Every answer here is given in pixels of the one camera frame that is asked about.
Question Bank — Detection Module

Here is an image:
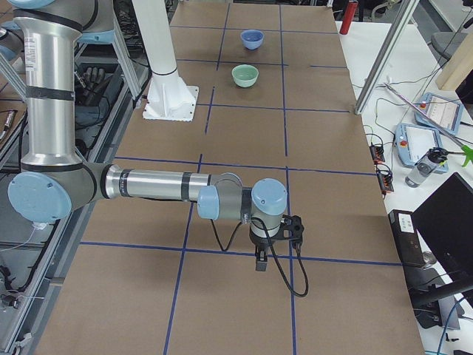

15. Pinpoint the black monitor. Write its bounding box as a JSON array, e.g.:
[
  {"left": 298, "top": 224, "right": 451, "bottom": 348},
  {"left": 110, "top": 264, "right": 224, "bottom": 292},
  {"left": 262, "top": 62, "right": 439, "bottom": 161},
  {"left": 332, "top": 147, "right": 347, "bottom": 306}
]
[{"left": 411, "top": 172, "right": 472, "bottom": 307}]

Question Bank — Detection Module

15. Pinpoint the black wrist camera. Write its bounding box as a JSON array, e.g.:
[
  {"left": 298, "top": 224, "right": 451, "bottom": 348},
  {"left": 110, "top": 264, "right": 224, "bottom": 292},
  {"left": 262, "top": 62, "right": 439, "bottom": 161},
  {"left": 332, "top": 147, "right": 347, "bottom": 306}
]
[{"left": 276, "top": 214, "right": 304, "bottom": 252}]

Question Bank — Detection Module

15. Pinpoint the near blue teach pendant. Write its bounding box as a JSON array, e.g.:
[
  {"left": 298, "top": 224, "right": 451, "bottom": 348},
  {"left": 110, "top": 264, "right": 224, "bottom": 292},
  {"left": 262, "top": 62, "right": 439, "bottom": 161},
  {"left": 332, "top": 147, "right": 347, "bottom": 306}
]
[{"left": 395, "top": 123, "right": 443, "bottom": 168}]

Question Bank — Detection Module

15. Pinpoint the green bowl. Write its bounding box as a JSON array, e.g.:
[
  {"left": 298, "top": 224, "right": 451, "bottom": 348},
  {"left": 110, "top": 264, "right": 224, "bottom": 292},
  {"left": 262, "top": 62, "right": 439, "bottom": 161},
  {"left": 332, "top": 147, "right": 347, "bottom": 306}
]
[{"left": 231, "top": 64, "right": 259, "bottom": 88}]

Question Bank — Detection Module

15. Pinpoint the white camera mast pillar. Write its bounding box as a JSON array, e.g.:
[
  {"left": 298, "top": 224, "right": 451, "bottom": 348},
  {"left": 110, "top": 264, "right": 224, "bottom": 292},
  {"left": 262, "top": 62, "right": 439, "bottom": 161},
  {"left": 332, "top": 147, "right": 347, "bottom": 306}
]
[{"left": 132, "top": 0, "right": 199, "bottom": 122}]

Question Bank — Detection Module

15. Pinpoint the blue teach pendant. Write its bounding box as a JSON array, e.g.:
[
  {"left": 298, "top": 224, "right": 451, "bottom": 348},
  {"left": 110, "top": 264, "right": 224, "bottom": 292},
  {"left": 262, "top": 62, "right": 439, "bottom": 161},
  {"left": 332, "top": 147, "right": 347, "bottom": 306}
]
[
  {"left": 395, "top": 123, "right": 443, "bottom": 168},
  {"left": 416, "top": 92, "right": 464, "bottom": 135}
]

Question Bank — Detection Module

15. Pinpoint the grey office chair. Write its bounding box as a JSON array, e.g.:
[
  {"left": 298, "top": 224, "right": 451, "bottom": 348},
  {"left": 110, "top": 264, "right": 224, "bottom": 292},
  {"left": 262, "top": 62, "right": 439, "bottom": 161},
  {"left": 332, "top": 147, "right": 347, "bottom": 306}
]
[{"left": 430, "top": 32, "right": 466, "bottom": 60}]

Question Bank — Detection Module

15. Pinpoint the red bottle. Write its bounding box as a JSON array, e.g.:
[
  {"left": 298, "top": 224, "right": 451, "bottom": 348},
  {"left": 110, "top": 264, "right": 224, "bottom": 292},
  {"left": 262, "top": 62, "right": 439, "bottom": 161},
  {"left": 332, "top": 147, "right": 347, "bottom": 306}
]
[{"left": 339, "top": 0, "right": 358, "bottom": 36}]

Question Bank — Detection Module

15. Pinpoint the black orange connector box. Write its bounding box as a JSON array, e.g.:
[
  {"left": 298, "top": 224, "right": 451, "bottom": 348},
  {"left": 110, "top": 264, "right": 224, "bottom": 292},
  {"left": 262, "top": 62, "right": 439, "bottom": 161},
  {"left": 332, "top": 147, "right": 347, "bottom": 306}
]
[
  {"left": 370, "top": 144, "right": 385, "bottom": 164},
  {"left": 377, "top": 171, "right": 394, "bottom": 194}
]

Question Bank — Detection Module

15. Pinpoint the aluminium frame post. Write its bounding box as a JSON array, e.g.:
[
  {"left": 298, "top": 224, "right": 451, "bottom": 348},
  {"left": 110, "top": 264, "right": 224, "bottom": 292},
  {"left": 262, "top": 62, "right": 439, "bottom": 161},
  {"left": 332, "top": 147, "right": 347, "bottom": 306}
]
[{"left": 354, "top": 0, "right": 420, "bottom": 115}]

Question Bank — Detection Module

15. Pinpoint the wooden board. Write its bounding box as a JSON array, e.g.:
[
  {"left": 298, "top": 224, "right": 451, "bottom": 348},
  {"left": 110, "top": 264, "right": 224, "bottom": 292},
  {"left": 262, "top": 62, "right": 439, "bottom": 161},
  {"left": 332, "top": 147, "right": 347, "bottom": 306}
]
[{"left": 435, "top": 30, "right": 472, "bottom": 91}]

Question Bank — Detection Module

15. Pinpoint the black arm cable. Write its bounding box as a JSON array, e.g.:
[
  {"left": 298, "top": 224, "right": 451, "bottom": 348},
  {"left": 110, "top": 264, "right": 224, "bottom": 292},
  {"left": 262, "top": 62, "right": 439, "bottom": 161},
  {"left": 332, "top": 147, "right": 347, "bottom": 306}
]
[{"left": 210, "top": 217, "right": 310, "bottom": 297}]

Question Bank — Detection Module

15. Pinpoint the far blue teach pendant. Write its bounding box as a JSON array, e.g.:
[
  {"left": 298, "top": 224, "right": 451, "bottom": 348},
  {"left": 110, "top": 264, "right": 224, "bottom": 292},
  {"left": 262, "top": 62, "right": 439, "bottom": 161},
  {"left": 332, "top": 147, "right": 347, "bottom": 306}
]
[{"left": 416, "top": 92, "right": 464, "bottom": 135}]

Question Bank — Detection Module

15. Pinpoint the clear water bottle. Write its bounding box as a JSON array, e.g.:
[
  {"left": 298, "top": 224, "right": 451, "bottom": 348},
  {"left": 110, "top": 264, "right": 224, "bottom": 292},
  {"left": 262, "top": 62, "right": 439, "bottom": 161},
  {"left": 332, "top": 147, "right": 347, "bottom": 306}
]
[{"left": 404, "top": 147, "right": 448, "bottom": 188}]

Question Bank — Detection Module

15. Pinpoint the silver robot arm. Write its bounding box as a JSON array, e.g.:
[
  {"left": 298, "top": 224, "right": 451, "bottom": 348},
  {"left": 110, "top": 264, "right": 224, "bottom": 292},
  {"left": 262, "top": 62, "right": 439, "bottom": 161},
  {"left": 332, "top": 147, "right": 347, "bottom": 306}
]
[{"left": 8, "top": 1, "right": 287, "bottom": 271}]

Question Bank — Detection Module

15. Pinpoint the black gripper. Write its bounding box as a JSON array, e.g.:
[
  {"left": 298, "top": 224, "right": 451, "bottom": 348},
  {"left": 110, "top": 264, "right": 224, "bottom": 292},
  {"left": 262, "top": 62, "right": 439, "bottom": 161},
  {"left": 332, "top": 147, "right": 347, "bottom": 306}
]
[{"left": 249, "top": 231, "right": 272, "bottom": 272}]

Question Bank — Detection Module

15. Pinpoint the blue bowl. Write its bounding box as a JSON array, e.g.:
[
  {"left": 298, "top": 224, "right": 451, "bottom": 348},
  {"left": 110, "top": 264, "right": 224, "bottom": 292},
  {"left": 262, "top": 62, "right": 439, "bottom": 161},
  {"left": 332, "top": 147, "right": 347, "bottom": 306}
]
[{"left": 240, "top": 30, "right": 265, "bottom": 50}]

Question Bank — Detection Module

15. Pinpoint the black computer box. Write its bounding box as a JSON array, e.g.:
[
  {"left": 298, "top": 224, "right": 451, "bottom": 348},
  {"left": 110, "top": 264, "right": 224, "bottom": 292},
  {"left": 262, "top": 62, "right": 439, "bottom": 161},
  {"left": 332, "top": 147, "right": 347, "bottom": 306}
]
[{"left": 388, "top": 209, "right": 426, "bottom": 268}]

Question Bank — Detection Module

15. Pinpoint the chrome stand with green clip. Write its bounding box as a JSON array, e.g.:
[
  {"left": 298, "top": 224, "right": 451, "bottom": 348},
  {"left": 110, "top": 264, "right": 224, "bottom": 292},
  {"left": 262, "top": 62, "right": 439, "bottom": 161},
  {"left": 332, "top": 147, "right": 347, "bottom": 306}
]
[{"left": 383, "top": 82, "right": 472, "bottom": 168}]

